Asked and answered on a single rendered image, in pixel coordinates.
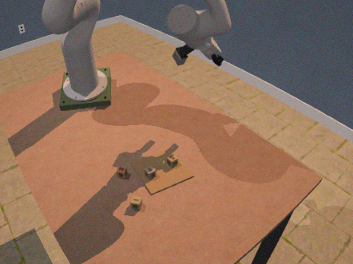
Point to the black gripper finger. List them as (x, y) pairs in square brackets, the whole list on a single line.
[(215, 59)]

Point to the tan letter block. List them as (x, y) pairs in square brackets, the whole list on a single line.
[(150, 172), (121, 171), (136, 202), (172, 160)]

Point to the tan flat mat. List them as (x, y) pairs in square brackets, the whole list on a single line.
[(166, 176)]

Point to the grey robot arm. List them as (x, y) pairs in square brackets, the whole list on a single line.
[(195, 29)]

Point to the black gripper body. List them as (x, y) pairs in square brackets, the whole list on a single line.
[(213, 48)]

